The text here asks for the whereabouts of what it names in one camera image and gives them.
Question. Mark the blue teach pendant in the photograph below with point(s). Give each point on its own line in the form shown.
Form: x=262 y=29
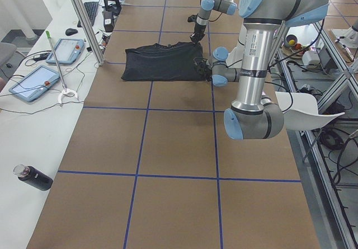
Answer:
x=68 y=50
x=35 y=84

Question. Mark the fruit bowl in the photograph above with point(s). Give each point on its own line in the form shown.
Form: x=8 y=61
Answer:
x=292 y=48

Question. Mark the black water bottle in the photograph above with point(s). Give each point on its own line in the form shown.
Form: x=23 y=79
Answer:
x=33 y=177

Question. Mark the far blue teach pendant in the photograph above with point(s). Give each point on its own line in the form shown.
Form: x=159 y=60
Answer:
x=68 y=50

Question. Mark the black keyboard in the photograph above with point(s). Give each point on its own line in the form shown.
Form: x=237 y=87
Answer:
x=91 y=10

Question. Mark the black computer mouse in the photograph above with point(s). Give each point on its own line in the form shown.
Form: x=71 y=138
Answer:
x=71 y=31

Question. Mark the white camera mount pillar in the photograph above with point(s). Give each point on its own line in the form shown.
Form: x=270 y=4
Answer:
x=234 y=57

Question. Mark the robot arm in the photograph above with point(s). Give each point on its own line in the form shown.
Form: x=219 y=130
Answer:
x=252 y=115
x=202 y=18

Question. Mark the aluminium frame post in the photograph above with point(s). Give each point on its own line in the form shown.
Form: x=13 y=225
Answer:
x=88 y=30

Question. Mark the white plastic chair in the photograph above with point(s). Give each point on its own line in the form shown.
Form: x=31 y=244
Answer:
x=303 y=114

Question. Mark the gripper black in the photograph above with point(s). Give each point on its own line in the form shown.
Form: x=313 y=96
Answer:
x=198 y=31
x=203 y=70

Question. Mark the near blue teach pendant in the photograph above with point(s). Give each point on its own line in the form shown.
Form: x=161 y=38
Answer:
x=35 y=84

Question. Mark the black t-shirt with logo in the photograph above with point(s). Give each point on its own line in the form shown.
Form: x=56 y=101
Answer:
x=163 y=63

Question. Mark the green handled reacher stick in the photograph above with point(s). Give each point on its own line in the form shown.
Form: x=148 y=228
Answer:
x=66 y=91

